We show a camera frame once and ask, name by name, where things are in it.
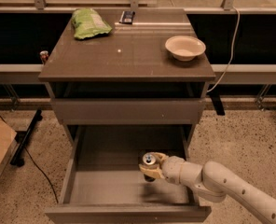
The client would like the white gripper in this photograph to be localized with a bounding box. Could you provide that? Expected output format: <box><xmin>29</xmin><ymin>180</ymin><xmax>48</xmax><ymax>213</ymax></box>
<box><xmin>139</xmin><ymin>152</ymin><xmax>186</xmax><ymax>185</ymax></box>

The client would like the grey drawer cabinet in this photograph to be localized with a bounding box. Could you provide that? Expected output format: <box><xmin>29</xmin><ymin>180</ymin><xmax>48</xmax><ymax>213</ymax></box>
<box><xmin>37</xmin><ymin>7</ymin><xmax>216</xmax><ymax>224</ymax></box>

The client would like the black stand leg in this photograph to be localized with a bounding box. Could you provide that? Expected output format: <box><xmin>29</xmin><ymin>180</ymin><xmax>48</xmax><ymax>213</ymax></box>
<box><xmin>10</xmin><ymin>109</ymin><xmax>42</xmax><ymax>167</ymax></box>
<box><xmin>208</xmin><ymin>88</ymin><xmax>225</xmax><ymax>116</ymax></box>

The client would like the black cable on floor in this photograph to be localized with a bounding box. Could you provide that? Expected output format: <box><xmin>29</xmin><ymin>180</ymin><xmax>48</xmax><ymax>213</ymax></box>
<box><xmin>0</xmin><ymin>105</ymin><xmax>60</xmax><ymax>204</ymax></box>

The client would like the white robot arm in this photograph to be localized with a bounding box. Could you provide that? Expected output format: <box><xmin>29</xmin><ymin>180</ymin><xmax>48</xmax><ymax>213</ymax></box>
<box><xmin>139</xmin><ymin>152</ymin><xmax>276</xmax><ymax>224</ymax></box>

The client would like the open grey bottom drawer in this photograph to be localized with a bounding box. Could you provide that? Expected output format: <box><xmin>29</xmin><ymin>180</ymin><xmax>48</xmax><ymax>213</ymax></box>
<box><xmin>46</xmin><ymin>125</ymin><xmax>211</xmax><ymax>224</ymax></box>

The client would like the white bowl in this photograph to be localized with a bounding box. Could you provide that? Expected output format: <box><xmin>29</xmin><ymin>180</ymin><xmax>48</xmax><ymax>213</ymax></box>
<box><xmin>165</xmin><ymin>35</ymin><xmax>206</xmax><ymax>62</ymax></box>

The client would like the grey upper drawer front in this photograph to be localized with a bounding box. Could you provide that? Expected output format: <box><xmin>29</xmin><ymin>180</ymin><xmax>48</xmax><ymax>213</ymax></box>
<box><xmin>51</xmin><ymin>99</ymin><xmax>204</xmax><ymax>125</ymax></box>

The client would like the silver redbull can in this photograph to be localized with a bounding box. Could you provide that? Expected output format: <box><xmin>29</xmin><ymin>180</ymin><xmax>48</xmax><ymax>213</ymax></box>
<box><xmin>137</xmin><ymin>151</ymin><xmax>160</xmax><ymax>183</ymax></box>

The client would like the red soda can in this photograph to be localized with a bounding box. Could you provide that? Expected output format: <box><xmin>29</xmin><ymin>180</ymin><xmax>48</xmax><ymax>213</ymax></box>
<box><xmin>39</xmin><ymin>50</ymin><xmax>48</xmax><ymax>64</ymax></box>

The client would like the green chip bag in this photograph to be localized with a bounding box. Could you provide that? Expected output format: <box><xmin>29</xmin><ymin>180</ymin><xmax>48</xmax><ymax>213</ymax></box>
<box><xmin>72</xmin><ymin>8</ymin><xmax>112</xmax><ymax>40</ymax></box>

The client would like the black stand leg right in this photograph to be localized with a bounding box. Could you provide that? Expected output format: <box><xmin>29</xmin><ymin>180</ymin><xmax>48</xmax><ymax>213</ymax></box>
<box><xmin>208</xmin><ymin>88</ymin><xmax>225</xmax><ymax>116</ymax></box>

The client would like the black stand leg left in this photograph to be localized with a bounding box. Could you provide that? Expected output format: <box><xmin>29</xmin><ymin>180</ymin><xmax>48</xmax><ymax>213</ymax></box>
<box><xmin>10</xmin><ymin>109</ymin><xmax>42</xmax><ymax>167</ymax></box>

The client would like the white cable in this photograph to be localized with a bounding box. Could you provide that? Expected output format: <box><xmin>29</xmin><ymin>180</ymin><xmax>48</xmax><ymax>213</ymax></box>
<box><xmin>206</xmin><ymin>7</ymin><xmax>241</xmax><ymax>94</ymax></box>

